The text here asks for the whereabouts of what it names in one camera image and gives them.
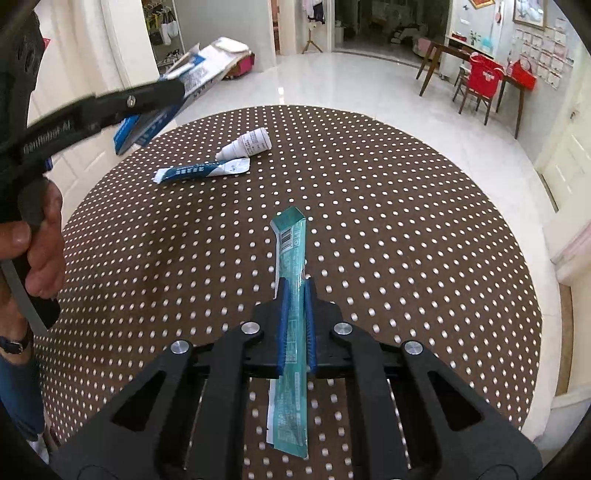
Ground teal long packet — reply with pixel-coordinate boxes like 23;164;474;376
266;207;308;459

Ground blue white tube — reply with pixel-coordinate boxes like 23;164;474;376
152;157;250;185

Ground blue white cardboard box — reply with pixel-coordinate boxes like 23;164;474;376
113;37;252;156

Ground white medicine bottle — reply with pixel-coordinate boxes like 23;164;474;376
215;127;273;161

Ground person's left hand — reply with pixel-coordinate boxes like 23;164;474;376
1;181;65;340

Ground white clothes rack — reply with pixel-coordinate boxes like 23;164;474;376
142;0;185;73

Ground brown polka dot tablecloth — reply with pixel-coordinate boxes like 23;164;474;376
38;106;541;479

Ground person's legs in jeans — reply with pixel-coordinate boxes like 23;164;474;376
1;357;45;442

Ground black wristwatch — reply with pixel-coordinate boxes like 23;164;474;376
0;328;32;355

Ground coat stand with clothes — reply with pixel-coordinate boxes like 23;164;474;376
301;0;325;54

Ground chair with red cover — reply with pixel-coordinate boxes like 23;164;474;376
453;52;505;125

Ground red bag on table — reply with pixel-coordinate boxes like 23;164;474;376
510;57;536;91

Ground dark wooden dining table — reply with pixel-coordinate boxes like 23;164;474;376
416;40;531;138

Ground white certificates on wall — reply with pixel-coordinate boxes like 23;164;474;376
512;17;575;90

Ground red diamond wall decoration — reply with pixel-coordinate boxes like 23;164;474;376
470;0;495;9

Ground framed picture right wall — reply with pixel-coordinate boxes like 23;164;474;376
513;0;547;30

